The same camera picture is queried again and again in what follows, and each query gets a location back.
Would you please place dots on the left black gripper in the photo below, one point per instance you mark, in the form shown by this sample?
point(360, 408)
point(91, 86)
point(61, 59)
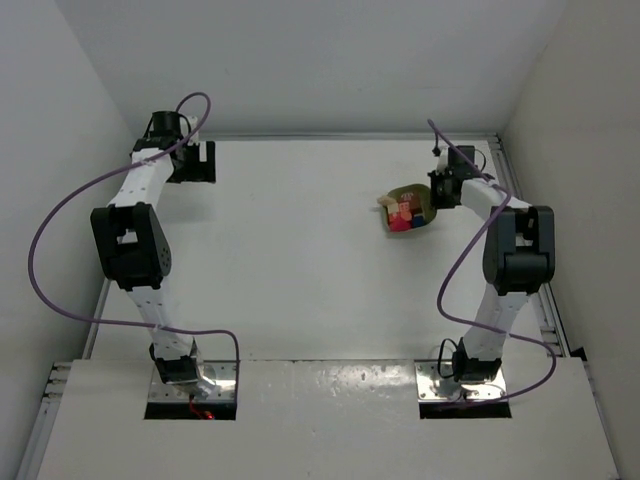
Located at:
point(201, 163)

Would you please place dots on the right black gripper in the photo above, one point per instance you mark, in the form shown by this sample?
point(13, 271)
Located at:
point(441, 190)

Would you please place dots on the green plastic bowl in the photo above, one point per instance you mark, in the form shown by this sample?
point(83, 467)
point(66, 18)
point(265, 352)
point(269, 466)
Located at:
point(420, 221)

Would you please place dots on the brown printed rectangular block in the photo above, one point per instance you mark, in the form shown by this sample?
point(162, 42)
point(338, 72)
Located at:
point(411, 198)

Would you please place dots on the salmon cube block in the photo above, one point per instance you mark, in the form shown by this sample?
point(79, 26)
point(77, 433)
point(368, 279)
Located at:
point(402, 210)

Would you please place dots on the natural wood cube block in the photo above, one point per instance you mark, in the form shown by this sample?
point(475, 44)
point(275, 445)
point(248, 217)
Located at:
point(386, 201)

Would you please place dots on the magenta roof block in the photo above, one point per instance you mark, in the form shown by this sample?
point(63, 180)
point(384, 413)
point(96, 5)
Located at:
point(398, 224)

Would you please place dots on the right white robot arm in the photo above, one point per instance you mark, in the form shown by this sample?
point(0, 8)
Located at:
point(518, 258)

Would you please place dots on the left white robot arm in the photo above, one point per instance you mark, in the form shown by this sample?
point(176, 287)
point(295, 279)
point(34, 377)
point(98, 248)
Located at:
point(135, 253)

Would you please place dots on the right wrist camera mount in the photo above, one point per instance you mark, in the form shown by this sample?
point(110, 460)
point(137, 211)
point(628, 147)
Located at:
point(441, 156)

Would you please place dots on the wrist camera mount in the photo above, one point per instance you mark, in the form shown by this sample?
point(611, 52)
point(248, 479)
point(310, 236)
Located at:
point(441, 156)
point(189, 128)

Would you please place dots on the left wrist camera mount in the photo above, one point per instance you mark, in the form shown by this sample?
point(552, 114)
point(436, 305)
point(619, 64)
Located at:
point(189, 128)

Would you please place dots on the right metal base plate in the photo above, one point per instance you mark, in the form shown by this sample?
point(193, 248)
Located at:
point(435, 384)

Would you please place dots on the metal base plate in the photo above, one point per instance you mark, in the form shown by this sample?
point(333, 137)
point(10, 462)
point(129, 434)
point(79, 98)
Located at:
point(216, 384)
point(435, 384)

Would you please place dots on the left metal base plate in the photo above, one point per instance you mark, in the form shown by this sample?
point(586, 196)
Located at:
point(216, 384)

